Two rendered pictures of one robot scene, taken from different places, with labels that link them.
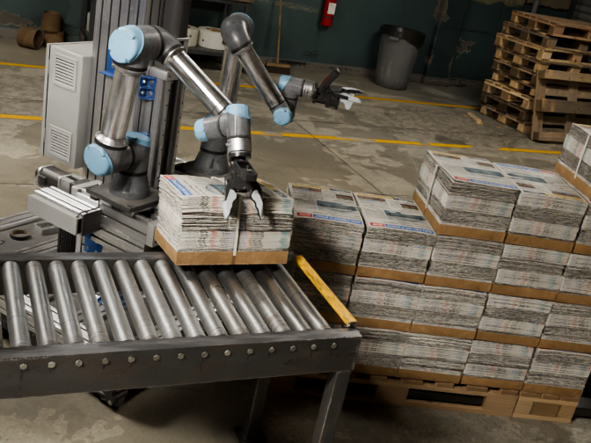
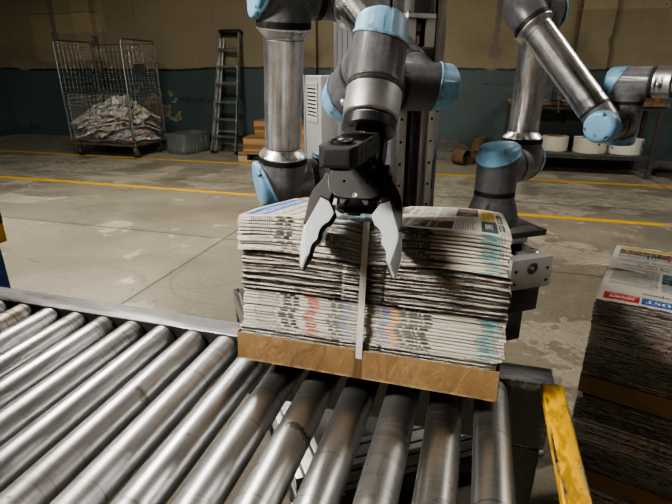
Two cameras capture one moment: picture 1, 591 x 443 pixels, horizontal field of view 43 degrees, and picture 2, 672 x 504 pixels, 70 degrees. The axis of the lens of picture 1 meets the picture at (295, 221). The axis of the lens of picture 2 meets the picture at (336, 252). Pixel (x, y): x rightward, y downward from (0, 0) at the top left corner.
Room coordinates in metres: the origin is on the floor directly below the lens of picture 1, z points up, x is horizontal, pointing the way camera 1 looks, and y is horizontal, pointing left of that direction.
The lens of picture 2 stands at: (1.69, -0.20, 1.24)
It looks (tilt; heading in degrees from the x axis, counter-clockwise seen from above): 21 degrees down; 43
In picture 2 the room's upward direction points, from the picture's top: straight up
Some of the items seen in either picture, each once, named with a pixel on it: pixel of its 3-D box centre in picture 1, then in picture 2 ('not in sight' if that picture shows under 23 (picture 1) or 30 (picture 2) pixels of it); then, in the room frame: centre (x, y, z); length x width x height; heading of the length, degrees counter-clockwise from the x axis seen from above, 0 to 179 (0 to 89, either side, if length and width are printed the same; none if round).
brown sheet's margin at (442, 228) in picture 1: (456, 214); not in sight; (2.96, -0.66, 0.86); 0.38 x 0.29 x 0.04; 11
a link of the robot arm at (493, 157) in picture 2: (216, 131); (498, 166); (3.01, 0.40, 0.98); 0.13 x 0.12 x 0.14; 178
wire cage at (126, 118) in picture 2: not in sight; (113, 98); (5.02, 7.76, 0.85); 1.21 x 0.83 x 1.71; 117
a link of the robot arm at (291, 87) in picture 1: (290, 86); (630, 83); (3.13, 0.14, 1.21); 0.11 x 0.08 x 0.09; 88
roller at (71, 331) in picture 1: (65, 305); (1, 397); (1.78, 0.58, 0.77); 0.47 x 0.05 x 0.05; 27
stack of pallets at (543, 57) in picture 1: (550, 75); not in sight; (9.39, -2.72, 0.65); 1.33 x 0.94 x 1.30; 121
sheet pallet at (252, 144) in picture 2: not in sight; (285, 140); (6.49, 5.37, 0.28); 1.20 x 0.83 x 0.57; 117
